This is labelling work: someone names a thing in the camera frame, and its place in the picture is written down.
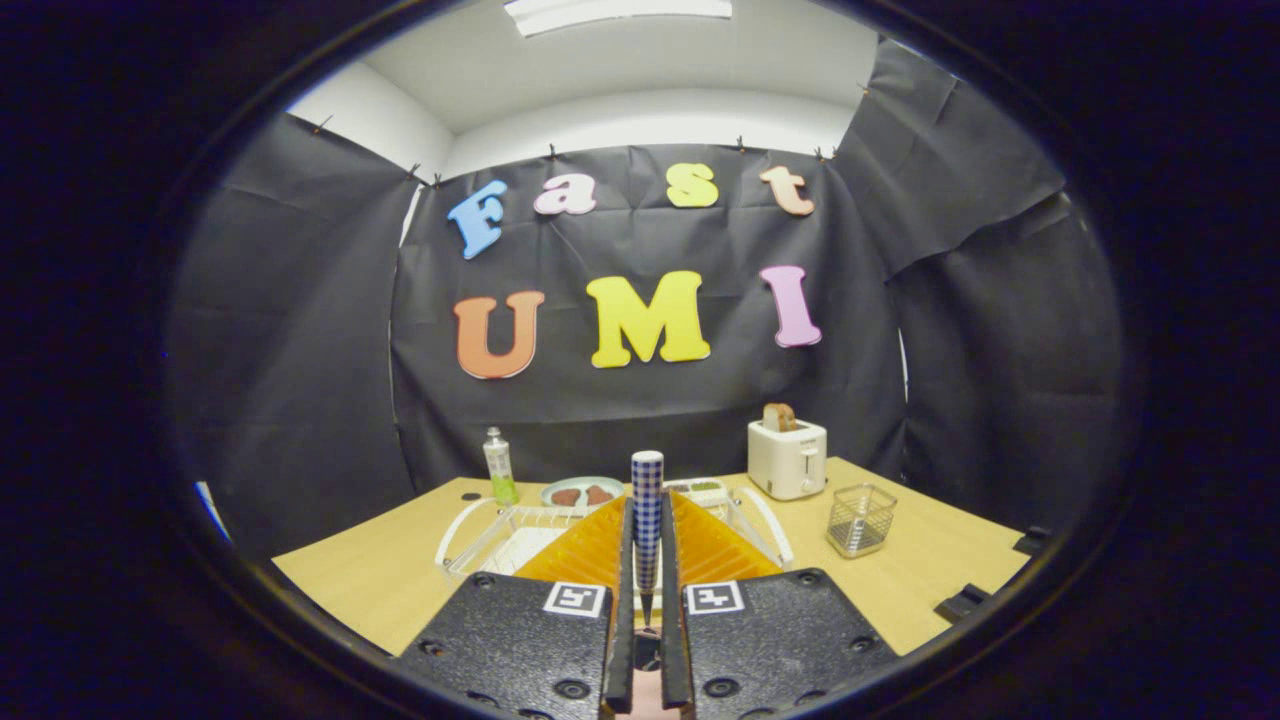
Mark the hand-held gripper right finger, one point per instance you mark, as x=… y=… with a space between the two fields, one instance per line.
x=672 y=640

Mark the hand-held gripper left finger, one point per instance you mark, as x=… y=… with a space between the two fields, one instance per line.
x=622 y=640

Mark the pink plate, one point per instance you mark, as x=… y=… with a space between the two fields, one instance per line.
x=647 y=700

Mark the white dish rack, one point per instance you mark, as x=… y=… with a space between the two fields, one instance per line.
x=530 y=540

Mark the pale green plate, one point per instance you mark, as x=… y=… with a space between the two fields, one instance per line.
x=583 y=481

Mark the brown meat patty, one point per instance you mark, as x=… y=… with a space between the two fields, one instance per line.
x=566 y=497
x=600 y=495

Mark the divided grain tray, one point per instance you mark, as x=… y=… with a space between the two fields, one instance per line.
x=700 y=488

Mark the white toaster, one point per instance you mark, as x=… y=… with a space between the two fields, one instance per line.
x=785 y=465

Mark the green drink bottle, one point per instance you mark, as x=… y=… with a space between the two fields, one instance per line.
x=499 y=465

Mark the bread slice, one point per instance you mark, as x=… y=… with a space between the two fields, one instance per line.
x=779 y=418

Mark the black table clamp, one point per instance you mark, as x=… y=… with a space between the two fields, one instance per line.
x=962 y=603
x=1032 y=541

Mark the ceiling light panel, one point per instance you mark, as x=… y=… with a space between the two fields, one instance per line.
x=615 y=12

